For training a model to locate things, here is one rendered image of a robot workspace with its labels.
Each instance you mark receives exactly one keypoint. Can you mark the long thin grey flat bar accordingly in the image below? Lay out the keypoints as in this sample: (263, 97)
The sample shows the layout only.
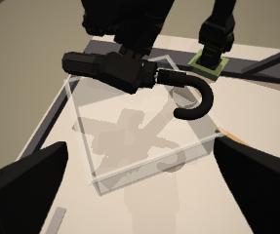
(56, 221)

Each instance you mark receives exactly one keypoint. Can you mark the tan wooden stick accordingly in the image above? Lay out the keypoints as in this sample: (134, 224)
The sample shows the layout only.
(232, 137)

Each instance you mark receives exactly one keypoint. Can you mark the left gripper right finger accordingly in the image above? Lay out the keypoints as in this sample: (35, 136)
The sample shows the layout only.
(253, 178)

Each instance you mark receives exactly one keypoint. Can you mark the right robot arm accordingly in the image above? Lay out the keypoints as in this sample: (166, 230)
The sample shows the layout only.
(101, 16)

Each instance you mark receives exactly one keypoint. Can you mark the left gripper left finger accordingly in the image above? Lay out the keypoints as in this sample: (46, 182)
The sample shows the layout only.
(28, 188)

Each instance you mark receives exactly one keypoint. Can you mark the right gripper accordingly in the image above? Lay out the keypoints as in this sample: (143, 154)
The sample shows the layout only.
(125, 72)

